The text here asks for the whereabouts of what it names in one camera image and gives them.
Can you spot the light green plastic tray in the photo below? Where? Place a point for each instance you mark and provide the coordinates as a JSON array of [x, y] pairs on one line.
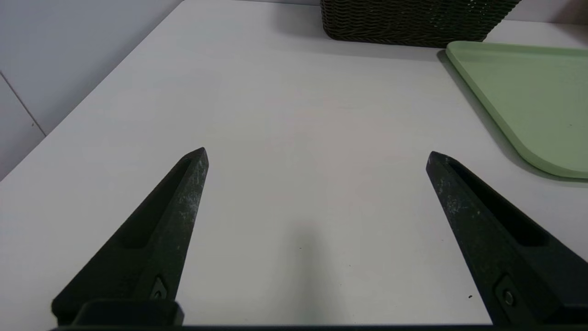
[[533, 96]]

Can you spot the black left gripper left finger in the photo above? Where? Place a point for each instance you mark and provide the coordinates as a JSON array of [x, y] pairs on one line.
[[156, 239]]

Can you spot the dark brown wicker basket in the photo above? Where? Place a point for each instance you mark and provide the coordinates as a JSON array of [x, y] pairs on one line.
[[413, 20]]

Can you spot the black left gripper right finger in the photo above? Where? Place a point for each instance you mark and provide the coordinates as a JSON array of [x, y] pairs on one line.
[[487, 239]]

